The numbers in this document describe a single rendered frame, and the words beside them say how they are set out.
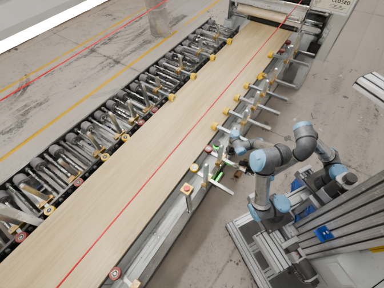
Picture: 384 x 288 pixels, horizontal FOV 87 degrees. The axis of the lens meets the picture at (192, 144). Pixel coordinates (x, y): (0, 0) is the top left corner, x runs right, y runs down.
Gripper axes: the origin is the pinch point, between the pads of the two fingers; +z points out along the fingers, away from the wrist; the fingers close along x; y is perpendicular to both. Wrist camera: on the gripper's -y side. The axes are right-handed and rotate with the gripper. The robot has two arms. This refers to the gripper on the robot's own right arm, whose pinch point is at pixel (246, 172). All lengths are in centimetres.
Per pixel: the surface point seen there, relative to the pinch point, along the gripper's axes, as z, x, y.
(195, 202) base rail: 12, -46, -26
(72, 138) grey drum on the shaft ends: -4, -65, -172
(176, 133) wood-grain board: -8, -2, -80
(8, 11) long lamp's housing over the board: -155, -76, -55
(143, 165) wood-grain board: -8, -49, -83
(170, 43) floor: 82, 255, -299
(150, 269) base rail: 12, -111, -27
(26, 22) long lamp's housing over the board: -152, -74, -53
